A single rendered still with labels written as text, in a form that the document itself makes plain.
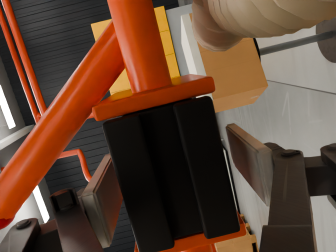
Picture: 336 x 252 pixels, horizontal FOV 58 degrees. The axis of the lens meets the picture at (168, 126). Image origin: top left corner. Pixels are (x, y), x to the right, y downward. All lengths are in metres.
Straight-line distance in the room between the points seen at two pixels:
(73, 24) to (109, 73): 10.88
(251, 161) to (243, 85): 1.77
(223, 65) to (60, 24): 9.48
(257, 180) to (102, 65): 0.10
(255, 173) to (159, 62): 0.07
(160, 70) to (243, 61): 1.84
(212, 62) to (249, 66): 0.23
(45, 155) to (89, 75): 0.05
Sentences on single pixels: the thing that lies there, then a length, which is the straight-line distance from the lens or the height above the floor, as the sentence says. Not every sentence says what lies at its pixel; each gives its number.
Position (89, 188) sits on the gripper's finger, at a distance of 0.16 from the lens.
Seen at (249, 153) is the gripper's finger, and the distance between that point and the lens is 0.16.
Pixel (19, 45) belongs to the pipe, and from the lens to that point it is 8.34.
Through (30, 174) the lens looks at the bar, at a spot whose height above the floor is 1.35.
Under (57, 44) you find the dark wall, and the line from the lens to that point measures 11.16.
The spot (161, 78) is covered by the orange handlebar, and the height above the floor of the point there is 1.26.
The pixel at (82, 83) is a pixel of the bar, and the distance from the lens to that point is 0.18.
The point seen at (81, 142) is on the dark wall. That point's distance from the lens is 11.40.
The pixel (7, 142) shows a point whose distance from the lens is 9.88.
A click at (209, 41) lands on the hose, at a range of 0.22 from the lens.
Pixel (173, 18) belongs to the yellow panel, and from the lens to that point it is 7.56.
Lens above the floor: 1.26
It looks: level
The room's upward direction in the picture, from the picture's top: 104 degrees counter-clockwise
